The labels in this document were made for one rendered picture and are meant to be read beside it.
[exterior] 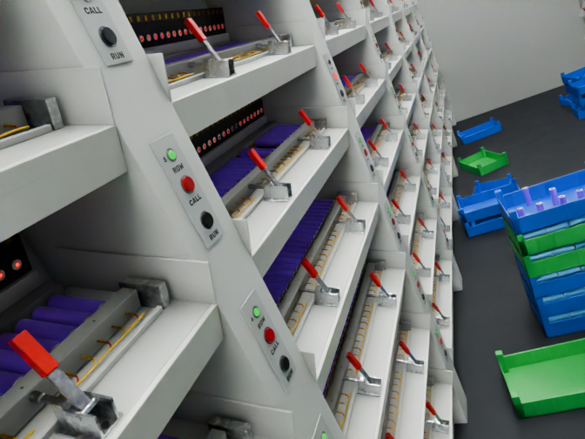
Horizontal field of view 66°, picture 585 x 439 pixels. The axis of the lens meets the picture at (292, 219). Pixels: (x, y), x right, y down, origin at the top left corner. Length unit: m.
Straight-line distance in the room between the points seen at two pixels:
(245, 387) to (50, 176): 0.31
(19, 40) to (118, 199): 0.16
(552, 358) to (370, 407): 0.92
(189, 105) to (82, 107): 0.14
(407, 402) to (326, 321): 0.45
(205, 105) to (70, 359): 0.32
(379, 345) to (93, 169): 0.71
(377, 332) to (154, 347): 0.65
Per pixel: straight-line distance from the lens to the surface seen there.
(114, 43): 0.49
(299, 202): 0.72
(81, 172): 0.41
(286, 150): 0.89
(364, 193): 1.13
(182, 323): 0.46
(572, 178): 1.74
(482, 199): 2.62
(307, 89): 1.09
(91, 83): 0.45
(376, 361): 0.94
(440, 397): 1.41
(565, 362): 1.67
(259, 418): 0.57
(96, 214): 0.50
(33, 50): 0.48
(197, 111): 0.57
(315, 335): 0.71
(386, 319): 1.05
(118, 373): 0.43
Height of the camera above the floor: 1.13
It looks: 17 degrees down
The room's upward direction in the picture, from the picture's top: 25 degrees counter-clockwise
